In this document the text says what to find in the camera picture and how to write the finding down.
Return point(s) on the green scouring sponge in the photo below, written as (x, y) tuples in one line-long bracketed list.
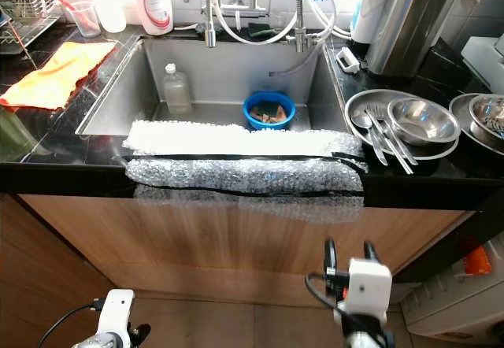
[(260, 31)]

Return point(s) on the steel spoon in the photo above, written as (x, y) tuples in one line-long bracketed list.
[(360, 121)]

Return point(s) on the white countertop appliance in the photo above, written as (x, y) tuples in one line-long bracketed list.
[(484, 61)]

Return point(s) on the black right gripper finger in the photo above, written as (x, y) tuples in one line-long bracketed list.
[(331, 258), (371, 252)]

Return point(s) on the stainless steel sink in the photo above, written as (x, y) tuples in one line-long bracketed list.
[(213, 76)]

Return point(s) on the steel knife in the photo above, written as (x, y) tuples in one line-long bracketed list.
[(379, 135)]

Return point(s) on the steel bowl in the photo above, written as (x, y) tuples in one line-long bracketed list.
[(490, 116), (425, 120)]

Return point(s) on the large steel plate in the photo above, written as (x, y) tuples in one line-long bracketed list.
[(461, 124), (370, 98)]

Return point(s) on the white floor appliance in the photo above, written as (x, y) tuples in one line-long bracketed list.
[(449, 309)]

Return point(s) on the blue plastic bowl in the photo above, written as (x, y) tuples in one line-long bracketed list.
[(250, 104)]

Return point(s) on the silver right arm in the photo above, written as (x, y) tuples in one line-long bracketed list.
[(366, 338)]

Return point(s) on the white water filter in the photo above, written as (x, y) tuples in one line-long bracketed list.
[(366, 13)]

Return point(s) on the orange object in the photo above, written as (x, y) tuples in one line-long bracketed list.
[(476, 260)]

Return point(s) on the white tube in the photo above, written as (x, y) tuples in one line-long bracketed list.
[(248, 42)]

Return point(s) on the white pink soap bottle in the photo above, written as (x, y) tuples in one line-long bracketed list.
[(153, 9)]

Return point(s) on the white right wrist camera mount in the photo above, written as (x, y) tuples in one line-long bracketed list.
[(368, 285)]

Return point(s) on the clear plastic bottle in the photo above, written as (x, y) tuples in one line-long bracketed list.
[(177, 92)]

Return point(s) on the orange cloth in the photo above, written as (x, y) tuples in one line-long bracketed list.
[(55, 76)]

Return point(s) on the yellow green sponge pieces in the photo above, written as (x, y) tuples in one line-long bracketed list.
[(268, 113)]

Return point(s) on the silver left arm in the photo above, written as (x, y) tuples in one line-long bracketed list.
[(102, 342)]

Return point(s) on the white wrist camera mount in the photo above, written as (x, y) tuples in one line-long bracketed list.
[(116, 309), (368, 285)]

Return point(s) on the white plastic bottle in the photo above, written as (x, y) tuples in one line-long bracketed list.
[(110, 9)]

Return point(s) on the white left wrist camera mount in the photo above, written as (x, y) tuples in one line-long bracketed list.
[(116, 309)]

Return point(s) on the clear plastic cup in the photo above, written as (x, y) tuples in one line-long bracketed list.
[(85, 21)]

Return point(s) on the wooden side panel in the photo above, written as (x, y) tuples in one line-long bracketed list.
[(31, 285)]

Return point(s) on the wooden cabinet front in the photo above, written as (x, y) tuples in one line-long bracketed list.
[(205, 246)]

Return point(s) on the steel fork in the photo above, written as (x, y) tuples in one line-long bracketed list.
[(394, 143)]

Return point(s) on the chrome sink faucet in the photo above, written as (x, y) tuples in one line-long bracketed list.
[(210, 29)]

